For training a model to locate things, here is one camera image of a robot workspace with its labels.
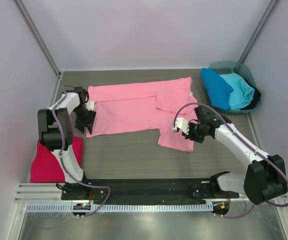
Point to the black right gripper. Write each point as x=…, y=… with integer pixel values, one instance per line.
x=192, y=131

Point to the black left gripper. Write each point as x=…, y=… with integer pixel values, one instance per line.
x=86, y=122

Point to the light pink t shirt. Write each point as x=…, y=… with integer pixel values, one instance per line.
x=125, y=108

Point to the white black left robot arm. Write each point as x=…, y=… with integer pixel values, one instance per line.
x=56, y=133

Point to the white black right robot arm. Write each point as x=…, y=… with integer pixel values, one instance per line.
x=265, y=177

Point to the blue t shirt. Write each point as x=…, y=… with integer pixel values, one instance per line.
x=218, y=90

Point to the cyan t shirt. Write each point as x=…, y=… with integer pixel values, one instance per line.
x=242, y=93

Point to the magenta folded t shirt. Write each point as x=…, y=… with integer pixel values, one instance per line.
x=47, y=168

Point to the teal plastic basket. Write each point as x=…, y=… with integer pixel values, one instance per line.
x=228, y=67

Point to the black t shirt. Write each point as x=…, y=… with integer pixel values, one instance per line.
x=256, y=97

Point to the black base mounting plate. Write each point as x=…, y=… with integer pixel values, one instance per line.
x=145, y=189

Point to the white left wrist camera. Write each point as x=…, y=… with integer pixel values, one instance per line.
x=90, y=105

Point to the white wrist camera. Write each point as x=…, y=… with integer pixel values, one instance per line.
x=181, y=124
x=90, y=105

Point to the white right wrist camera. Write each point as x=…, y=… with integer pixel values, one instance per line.
x=181, y=124

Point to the aluminium frame rail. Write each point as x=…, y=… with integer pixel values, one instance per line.
x=47, y=192

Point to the slotted white cable duct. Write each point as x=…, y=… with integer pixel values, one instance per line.
x=110, y=208

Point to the left aluminium corner post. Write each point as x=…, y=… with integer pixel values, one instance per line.
x=37, y=36

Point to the aluminium corner post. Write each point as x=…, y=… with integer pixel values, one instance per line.
x=37, y=36
x=263, y=21

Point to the right aluminium corner post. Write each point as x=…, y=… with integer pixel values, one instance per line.
x=263, y=21

